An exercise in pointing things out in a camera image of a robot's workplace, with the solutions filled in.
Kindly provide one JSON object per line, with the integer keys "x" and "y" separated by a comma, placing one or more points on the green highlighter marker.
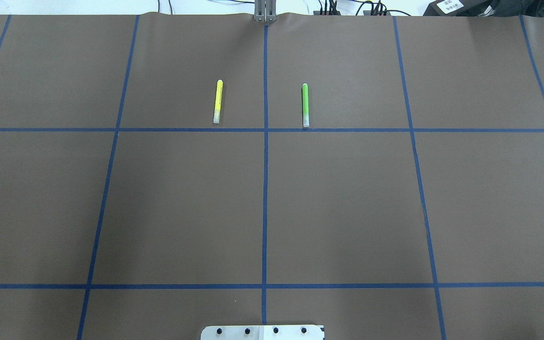
{"x": 305, "y": 105}

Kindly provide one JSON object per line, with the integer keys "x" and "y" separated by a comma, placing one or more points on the yellow highlighter marker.
{"x": 218, "y": 97}

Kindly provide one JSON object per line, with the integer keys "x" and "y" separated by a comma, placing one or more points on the black plug cluster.
{"x": 377, "y": 8}
{"x": 327, "y": 8}

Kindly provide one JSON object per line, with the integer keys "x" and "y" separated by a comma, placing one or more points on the black box with label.
{"x": 460, "y": 8}

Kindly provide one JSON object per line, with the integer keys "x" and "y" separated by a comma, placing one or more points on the aluminium frame post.
{"x": 265, "y": 11}

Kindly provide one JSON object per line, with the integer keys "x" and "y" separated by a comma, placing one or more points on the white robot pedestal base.
{"x": 263, "y": 332}

